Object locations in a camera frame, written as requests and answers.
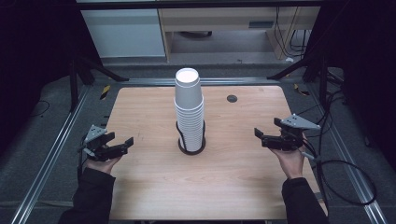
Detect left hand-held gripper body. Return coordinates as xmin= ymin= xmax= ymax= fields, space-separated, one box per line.
xmin=82 ymin=124 xmax=129 ymax=162

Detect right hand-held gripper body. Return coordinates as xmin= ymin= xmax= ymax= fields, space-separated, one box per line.
xmin=262 ymin=113 xmax=321 ymax=153

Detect black wire cup holder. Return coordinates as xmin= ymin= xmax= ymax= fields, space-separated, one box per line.
xmin=176 ymin=119 xmax=207 ymax=156

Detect stack of white paper cups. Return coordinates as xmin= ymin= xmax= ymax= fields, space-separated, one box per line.
xmin=173 ymin=67 xmax=205 ymax=153

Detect person's left hand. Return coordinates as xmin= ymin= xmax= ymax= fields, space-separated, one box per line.
xmin=85 ymin=155 xmax=123 ymax=175

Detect person's right hand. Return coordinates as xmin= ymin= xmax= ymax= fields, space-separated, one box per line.
xmin=269 ymin=133 xmax=310 ymax=180

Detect yellow and black tape strip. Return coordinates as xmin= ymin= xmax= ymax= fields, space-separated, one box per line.
xmin=292 ymin=82 xmax=311 ymax=97
xmin=99 ymin=84 xmax=112 ymax=102

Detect black metal stand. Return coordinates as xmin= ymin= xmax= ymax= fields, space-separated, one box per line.
xmin=266 ymin=55 xmax=330 ymax=107
xmin=68 ymin=55 xmax=131 ymax=113

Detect white cabinet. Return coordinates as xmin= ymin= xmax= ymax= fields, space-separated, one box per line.
xmin=79 ymin=7 xmax=167 ymax=59

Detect light wooden desk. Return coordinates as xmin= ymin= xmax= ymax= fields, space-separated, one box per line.
xmin=157 ymin=6 xmax=322 ymax=62

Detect grey cable plug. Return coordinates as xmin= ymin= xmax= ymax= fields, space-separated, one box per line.
xmin=300 ymin=150 xmax=318 ymax=161

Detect bundle of black floor cables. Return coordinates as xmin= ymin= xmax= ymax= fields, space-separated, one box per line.
xmin=294 ymin=70 xmax=347 ymax=138

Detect thin black floor cable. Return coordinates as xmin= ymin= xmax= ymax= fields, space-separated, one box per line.
xmin=29 ymin=99 xmax=51 ymax=119

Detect hanging black cables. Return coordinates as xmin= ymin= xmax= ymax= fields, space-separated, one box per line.
xmin=273 ymin=6 xmax=313 ymax=59

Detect looped black cable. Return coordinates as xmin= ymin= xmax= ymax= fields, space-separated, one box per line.
xmin=317 ymin=159 xmax=378 ymax=206

